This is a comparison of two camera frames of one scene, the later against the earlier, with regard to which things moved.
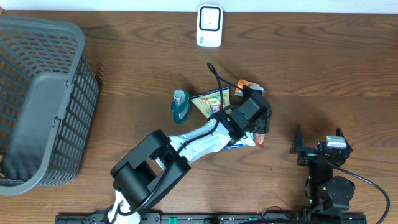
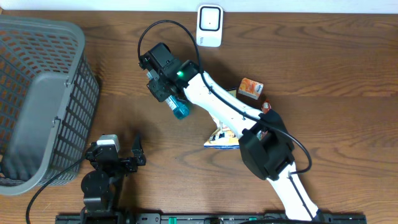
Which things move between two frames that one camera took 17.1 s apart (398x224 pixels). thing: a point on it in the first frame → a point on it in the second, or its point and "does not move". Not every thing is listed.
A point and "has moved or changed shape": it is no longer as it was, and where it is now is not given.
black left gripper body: (257, 123) → (126, 165)
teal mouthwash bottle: (180, 106) has moved or changed shape
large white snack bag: (210, 102) → (223, 138)
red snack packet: (259, 139) has moved or changed shape
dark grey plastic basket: (49, 96) does not move
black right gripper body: (307, 157) → (156, 88)
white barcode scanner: (209, 25) does not move
